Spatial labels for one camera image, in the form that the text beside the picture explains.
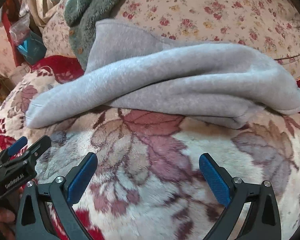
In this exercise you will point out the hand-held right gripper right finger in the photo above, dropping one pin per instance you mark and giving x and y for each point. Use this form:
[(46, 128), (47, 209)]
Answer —
[(215, 182)]

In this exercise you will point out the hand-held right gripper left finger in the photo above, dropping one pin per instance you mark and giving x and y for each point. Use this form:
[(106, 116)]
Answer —
[(80, 182)]

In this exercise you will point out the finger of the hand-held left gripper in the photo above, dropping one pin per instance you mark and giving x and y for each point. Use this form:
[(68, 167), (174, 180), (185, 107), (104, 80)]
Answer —
[(41, 146), (18, 145)]

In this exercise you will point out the grey fleece pants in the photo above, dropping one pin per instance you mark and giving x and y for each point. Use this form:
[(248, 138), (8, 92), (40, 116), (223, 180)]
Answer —
[(165, 75)]

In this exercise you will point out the red leaf-print plush blanket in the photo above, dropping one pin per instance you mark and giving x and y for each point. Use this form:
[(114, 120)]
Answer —
[(152, 150)]

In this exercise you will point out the teal plastic bag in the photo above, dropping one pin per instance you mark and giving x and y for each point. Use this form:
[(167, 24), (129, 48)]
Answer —
[(32, 48)]

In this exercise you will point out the red bag with items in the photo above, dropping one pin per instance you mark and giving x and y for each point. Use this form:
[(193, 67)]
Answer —
[(8, 30)]

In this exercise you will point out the clear plastic bag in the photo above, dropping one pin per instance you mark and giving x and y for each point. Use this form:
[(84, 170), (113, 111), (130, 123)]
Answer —
[(20, 28)]

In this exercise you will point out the beige curtain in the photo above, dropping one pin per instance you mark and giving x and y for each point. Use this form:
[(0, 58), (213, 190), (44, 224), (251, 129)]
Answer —
[(40, 0)]

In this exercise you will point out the green fleece jacket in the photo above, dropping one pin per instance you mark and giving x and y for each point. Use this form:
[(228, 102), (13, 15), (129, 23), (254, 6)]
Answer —
[(97, 5)]

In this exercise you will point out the cream floral quilt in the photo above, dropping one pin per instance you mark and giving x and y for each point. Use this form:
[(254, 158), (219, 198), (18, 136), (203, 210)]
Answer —
[(215, 5)]

